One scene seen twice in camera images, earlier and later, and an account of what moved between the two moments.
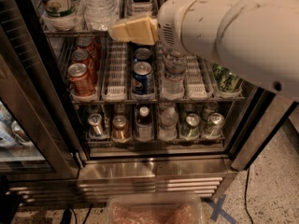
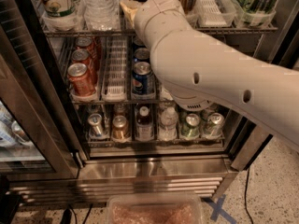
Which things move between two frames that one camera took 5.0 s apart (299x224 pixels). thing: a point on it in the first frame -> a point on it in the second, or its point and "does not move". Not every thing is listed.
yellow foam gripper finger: [142, 31] -> [130, 8]
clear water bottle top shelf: [101, 6] does not move
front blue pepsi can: [142, 78] does not move
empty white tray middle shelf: [115, 86] does not move
